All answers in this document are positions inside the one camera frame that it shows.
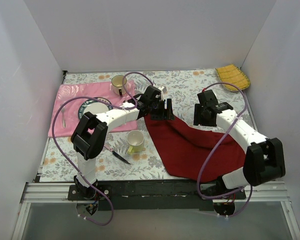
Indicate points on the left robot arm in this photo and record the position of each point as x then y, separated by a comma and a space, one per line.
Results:
90, 134

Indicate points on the floral tablecloth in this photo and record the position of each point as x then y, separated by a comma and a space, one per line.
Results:
145, 149

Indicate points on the aluminium frame rail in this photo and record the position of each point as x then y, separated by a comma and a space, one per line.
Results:
57, 192

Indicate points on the silver fork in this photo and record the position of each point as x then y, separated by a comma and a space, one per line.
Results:
63, 117

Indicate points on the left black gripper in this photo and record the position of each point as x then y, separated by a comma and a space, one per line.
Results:
163, 112

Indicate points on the white mug black handle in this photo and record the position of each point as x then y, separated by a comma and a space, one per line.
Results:
118, 84

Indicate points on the dark red cloth napkin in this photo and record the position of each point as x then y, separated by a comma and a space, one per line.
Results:
183, 150

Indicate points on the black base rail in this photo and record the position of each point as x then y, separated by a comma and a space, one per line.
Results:
154, 194

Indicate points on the pink placemat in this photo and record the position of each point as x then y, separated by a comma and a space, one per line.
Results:
69, 91

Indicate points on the white plate blue rim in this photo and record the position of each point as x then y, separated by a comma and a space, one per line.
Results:
94, 106

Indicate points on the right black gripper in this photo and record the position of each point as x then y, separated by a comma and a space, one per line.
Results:
198, 116

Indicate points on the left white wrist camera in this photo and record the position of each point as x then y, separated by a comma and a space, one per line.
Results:
163, 100

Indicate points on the yellow bamboo tray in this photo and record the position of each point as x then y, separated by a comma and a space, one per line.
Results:
233, 75

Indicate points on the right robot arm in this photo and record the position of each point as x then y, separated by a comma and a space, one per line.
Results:
264, 157

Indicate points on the black blade knife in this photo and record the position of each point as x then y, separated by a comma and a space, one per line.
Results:
116, 154

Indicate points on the yellow mug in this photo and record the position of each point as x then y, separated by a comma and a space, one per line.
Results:
136, 141

